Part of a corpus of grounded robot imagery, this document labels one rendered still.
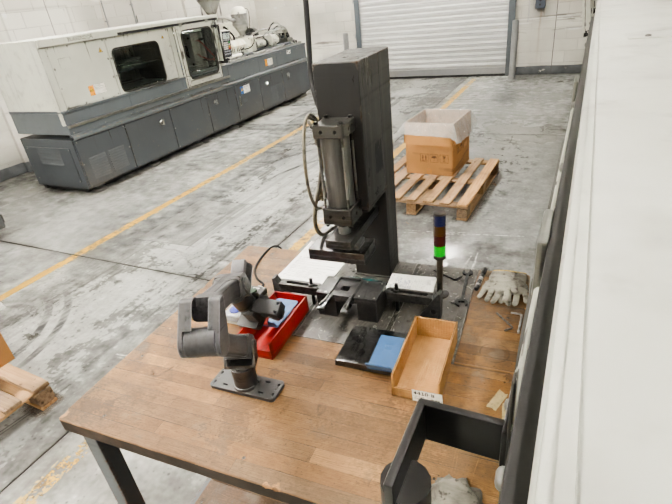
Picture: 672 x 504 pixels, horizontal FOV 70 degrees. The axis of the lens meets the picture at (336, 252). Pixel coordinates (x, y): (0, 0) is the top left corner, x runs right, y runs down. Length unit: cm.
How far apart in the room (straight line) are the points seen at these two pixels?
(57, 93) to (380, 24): 688
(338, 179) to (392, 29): 970
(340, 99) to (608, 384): 120
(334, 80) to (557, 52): 922
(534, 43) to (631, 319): 1024
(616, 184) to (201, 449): 109
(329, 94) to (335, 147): 15
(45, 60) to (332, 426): 542
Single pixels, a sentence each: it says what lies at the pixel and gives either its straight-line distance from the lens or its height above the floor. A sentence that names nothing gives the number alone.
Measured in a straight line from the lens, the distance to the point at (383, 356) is 135.
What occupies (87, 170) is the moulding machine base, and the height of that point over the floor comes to 29.
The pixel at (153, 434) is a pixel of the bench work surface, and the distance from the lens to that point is 135.
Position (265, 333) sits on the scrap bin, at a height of 90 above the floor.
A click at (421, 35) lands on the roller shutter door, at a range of 1077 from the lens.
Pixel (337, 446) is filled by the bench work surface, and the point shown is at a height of 90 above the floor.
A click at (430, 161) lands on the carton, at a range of 477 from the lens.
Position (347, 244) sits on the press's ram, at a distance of 137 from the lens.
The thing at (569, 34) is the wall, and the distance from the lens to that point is 1039.
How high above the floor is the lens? 181
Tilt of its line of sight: 29 degrees down
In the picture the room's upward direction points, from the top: 7 degrees counter-clockwise
